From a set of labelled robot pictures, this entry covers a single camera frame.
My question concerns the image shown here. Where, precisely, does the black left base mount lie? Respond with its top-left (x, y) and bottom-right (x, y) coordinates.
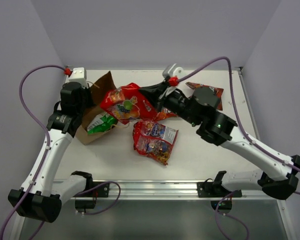
top-left (74, 183), bottom-right (110, 212)

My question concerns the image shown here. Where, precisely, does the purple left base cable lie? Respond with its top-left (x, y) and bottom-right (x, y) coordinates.
top-left (74, 181), bottom-right (121, 216)

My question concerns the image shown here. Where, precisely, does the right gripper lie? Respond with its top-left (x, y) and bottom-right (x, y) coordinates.
top-left (140, 78), bottom-right (202, 127)

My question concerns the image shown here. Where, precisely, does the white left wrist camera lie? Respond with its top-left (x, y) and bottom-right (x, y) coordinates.
top-left (68, 67), bottom-right (88, 88)

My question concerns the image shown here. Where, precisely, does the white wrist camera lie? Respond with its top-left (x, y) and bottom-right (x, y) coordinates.
top-left (68, 67), bottom-right (88, 88)
top-left (162, 63), bottom-right (184, 95)

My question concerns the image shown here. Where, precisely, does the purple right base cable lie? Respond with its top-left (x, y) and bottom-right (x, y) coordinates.
top-left (214, 191), bottom-right (251, 240)

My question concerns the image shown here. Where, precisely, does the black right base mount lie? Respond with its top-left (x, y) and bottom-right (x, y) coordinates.
top-left (196, 178), bottom-right (243, 213)

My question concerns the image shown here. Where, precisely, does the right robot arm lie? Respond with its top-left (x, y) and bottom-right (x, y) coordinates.
top-left (139, 82), bottom-right (300, 200)

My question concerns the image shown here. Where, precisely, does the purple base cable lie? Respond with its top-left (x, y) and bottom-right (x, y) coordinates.
top-left (74, 181), bottom-right (121, 216)
top-left (214, 191), bottom-right (251, 240)

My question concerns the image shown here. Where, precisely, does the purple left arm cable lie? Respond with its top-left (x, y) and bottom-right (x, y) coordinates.
top-left (0, 64), bottom-right (72, 240)

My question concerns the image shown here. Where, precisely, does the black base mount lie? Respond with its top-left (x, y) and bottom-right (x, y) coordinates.
top-left (74, 183), bottom-right (110, 212)
top-left (196, 178), bottom-right (243, 213)

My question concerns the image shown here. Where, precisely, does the red cookie snack bag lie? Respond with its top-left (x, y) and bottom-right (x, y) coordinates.
top-left (132, 120), bottom-right (179, 166)

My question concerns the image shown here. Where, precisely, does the brown paper bag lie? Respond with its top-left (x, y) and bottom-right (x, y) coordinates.
top-left (75, 72), bottom-right (117, 145)

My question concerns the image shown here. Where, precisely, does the red fruit candy bag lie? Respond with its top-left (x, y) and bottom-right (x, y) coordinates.
top-left (100, 82), bottom-right (158, 125)

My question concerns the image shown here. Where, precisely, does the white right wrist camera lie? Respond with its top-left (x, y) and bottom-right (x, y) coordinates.
top-left (162, 63), bottom-right (184, 95)

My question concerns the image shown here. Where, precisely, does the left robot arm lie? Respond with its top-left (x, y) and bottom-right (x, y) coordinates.
top-left (8, 81), bottom-right (94, 223)

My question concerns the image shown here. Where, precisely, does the red Doritos chip bag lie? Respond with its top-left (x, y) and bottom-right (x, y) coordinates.
top-left (154, 81), bottom-right (225, 122)

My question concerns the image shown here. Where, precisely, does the aluminium front rail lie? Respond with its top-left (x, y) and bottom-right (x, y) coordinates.
top-left (51, 179), bottom-right (283, 201)

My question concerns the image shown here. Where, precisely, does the green snack bag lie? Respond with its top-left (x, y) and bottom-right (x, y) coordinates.
top-left (87, 112), bottom-right (118, 135)

